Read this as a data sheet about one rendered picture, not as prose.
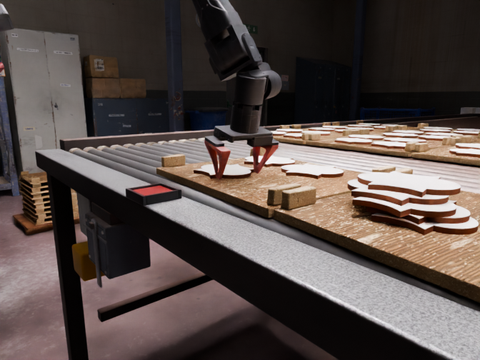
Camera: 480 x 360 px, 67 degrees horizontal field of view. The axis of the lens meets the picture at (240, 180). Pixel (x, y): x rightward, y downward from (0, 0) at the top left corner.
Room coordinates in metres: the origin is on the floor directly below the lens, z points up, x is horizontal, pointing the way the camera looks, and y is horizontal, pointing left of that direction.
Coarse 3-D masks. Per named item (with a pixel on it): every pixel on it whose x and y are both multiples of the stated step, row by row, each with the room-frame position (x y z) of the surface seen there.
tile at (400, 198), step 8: (352, 184) 0.52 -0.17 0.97; (360, 184) 0.52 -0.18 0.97; (352, 192) 0.49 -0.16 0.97; (360, 192) 0.48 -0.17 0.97; (368, 192) 0.48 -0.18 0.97; (376, 192) 0.48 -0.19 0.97; (384, 192) 0.48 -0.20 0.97; (392, 192) 0.48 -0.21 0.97; (384, 200) 0.46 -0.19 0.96; (392, 200) 0.45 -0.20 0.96; (400, 200) 0.44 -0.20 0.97; (408, 200) 0.45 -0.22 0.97; (416, 200) 0.45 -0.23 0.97; (424, 200) 0.45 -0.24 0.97; (432, 200) 0.44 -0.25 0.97; (440, 200) 0.45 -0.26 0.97; (448, 200) 0.46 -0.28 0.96
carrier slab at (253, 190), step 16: (240, 160) 0.95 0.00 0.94; (176, 176) 0.75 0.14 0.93; (192, 176) 0.74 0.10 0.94; (208, 176) 0.74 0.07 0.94; (256, 176) 0.74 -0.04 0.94; (272, 176) 0.74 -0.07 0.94; (288, 176) 0.74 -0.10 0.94; (352, 176) 0.74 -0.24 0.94; (208, 192) 0.65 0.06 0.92; (224, 192) 0.61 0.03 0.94; (240, 192) 0.61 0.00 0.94; (256, 192) 0.61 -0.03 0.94; (320, 192) 0.61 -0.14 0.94; (336, 192) 0.61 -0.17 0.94; (256, 208) 0.53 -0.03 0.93; (272, 208) 0.52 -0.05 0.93
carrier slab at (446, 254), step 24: (288, 216) 0.48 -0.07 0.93; (312, 216) 0.47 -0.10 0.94; (336, 216) 0.47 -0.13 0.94; (360, 216) 0.47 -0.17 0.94; (336, 240) 0.41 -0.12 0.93; (360, 240) 0.39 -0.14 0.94; (384, 240) 0.39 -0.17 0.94; (408, 240) 0.39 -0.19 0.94; (432, 240) 0.39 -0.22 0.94; (456, 240) 0.39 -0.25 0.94; (408, 264) 0.34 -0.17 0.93; (432, 264) 0.33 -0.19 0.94; (456, 264) 0.33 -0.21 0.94; (456, 288) 0.30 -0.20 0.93
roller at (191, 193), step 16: (96, 160) 1.08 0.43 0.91; (144, 176) 0.83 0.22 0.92; (192, 192) 0.68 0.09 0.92; (224, 208) 0.59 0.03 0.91; (240, 208) 0.57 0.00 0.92; (256, 224) 0.52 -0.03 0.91; (272, 224) 0.50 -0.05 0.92; (304, 240) 0.45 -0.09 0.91; (320, 240) 0.44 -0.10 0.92; (352, 256) 0.39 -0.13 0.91; (384, 272) 0.36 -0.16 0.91; (400, 272) 0.35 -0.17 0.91; (432, 288) 0.32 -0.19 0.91; (464, 304) 0.30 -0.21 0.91
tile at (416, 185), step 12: (360, 180) 0.53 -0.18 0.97; (372, 180) 0.51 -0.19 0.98; (384, 180) 0.51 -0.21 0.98; (396, 180) 0.51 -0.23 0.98; (408, 180) 0.51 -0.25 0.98; (420, 180) 0.51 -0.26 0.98; (432, 180) 0.51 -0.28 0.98; (444, 180) 0.51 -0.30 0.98; (408, 192) 0.47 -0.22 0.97; (420, 192) 0.45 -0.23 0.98; (432, 192) 0.46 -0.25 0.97; (444, 192) 0.46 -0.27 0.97; (456, 192) 0.47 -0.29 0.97
